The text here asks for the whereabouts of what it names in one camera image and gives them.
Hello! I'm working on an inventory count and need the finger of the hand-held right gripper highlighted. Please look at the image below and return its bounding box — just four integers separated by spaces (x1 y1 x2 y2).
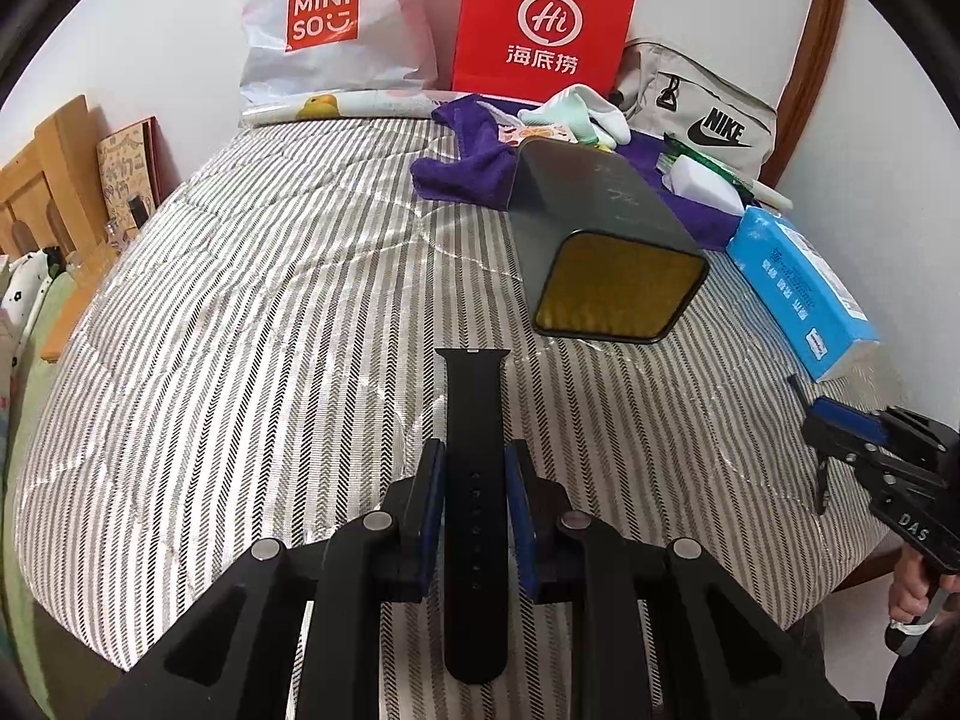
812 396 884 442
799 426 887 482

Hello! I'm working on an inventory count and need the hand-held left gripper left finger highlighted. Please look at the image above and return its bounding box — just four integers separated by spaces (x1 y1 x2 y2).
90 438 449 720

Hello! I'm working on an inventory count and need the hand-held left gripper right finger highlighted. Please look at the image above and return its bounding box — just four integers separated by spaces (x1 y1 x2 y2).
503 440 880 720

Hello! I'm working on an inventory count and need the black watch strap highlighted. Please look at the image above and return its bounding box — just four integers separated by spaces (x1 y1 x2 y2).
434 346 514 686

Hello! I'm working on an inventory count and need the person's right forearm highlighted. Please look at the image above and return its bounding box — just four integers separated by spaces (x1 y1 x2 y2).
879 600 960 720

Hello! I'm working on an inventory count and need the person's right hand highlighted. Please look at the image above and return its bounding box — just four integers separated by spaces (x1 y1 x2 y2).
886 546 950 628

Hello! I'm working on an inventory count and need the blue tissue box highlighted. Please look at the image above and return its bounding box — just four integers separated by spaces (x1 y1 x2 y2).
725 204 881 384

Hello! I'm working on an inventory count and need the striped bed quilt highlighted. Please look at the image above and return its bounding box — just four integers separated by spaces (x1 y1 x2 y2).
7 115 895 695

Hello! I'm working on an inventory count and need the white sponge block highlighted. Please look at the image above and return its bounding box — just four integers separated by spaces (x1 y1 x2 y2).
669 153 744 215

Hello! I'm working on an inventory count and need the green white packet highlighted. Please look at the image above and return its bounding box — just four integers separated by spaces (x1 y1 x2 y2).
661 130 755 190

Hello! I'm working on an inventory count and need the dark green tin box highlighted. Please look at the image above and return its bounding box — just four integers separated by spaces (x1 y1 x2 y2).
505 138 712 347

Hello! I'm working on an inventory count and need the grey sling bag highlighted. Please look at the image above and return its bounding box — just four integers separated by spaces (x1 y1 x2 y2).
610 37 778 182

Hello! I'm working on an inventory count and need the purple towel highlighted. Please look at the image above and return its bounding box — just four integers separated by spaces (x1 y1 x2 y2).
410 93 741 253

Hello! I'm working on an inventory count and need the white sock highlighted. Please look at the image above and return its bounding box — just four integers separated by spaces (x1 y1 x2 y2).
583 93 635 152

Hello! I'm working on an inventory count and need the colourful printed packet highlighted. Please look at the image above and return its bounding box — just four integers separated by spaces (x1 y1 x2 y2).
498 122 580 149

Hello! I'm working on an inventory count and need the green blanket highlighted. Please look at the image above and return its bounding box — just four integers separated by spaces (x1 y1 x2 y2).
0 268 85 691

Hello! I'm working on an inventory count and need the wooden nightstand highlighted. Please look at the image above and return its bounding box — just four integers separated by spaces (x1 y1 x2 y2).
40 238 115 366

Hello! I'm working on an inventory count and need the long white printed roll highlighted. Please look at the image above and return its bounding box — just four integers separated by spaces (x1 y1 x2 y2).
239 88 794 213

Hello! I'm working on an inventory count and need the mint green sock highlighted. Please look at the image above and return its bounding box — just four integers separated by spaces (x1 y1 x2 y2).
517 85 602 130

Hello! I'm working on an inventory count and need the white spotted cloth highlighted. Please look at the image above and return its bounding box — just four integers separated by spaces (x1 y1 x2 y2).
0 246 66 391

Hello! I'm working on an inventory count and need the brown illustrated notebook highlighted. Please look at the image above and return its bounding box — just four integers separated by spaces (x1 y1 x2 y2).
95 117 161 231

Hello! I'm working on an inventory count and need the red paper bag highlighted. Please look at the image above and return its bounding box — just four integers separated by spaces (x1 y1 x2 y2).
449 0 641 103

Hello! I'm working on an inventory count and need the white plastic shopping bag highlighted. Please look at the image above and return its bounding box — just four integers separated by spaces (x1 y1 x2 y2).
239 0 440 107

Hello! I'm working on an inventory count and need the wooden headboard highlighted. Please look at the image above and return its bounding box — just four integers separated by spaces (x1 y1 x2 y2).
0 94 99 260

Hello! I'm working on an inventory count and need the brown wooden door frame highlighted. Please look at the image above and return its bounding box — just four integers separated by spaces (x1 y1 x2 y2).
775 0 848 190

